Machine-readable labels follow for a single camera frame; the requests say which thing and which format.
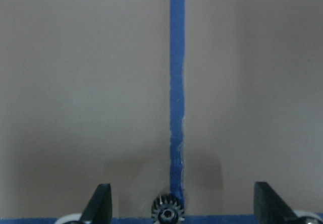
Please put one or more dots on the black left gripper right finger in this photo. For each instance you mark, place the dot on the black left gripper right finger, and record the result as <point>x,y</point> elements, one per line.
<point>269,207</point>

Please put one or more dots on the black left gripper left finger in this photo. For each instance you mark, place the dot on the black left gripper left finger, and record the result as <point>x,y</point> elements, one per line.
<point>99,207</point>

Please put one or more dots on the small black bearing gear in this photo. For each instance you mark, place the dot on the small black bearing gear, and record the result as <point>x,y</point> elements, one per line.
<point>167,209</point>

